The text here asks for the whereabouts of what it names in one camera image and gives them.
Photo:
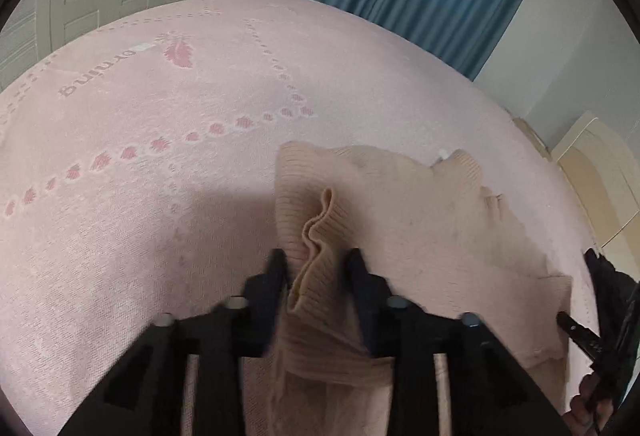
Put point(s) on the person's right hand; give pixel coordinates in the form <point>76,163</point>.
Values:
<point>585,403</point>

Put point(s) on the light wooden board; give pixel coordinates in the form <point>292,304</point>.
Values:
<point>532,135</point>

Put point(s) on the cream wooden cabinet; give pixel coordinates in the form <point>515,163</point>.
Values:
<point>595,165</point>

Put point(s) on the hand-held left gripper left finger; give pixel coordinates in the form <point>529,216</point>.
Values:
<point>274,276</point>

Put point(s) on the beige knit sweater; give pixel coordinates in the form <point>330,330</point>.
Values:
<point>410,226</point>

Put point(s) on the pink patterned bed sheet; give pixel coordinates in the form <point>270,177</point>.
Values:
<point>150,216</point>

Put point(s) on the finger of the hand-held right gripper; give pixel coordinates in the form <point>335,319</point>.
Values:
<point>580,332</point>

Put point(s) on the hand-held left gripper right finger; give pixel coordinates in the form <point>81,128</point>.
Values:
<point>356,276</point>

